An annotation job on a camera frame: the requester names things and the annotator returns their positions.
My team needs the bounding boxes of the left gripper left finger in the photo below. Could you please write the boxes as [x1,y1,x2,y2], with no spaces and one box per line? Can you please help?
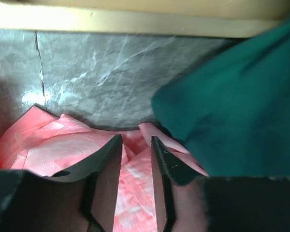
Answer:
[0,135,122,232]

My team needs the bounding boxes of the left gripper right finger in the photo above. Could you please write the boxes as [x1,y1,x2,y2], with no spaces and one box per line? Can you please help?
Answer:
[151,136,290,232]

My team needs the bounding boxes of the pink patterned shorts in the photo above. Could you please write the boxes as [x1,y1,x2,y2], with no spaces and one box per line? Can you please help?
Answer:
[0,107,206,232]

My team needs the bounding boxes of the teal green shorts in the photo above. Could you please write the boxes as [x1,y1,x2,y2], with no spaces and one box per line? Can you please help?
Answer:
[152,18,290,176]

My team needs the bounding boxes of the wooden clothes rack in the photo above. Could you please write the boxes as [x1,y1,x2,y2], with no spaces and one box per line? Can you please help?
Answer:
[0,0,290,38]

